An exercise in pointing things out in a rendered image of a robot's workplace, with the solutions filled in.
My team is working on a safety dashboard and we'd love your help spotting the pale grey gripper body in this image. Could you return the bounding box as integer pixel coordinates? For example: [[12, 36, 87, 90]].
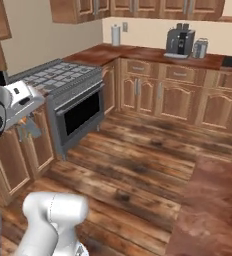
[[3, 93, 46, 131]]

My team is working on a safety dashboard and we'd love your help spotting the wooden base cabinet door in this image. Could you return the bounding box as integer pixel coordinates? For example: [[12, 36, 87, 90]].
[[28, 106, 56, 176], [0, 128, 33, 205]]

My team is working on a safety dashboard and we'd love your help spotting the wooden base cabinet run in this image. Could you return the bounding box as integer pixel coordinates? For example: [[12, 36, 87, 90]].
[[102, 57, 232, 136]]

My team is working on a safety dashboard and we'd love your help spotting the stainless steel range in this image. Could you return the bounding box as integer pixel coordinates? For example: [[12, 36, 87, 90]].
[[7, 58, 106, 161]]

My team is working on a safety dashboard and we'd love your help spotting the black glass oven door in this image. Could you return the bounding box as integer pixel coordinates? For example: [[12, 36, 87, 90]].
[[55, 83, 106, 148]]

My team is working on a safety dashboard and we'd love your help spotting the white paper towel roll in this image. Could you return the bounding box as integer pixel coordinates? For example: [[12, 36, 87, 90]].
[[110, 23, 122, 47]]

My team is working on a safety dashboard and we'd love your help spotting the black coffee machine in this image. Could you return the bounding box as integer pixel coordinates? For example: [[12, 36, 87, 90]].
[[163, 22, 197, 60]]

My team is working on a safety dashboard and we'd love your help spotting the silver toaster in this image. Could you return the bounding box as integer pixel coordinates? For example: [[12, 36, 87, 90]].
[[191, 37, 209, 60]]

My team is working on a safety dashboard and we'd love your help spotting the silver oven door handle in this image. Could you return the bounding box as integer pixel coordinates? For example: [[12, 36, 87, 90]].
[[54, 83, 106, 113]]

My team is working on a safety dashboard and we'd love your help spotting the wooden wall cabinet run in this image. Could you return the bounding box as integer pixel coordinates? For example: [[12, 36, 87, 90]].
[[49, 0, 226, 25]]

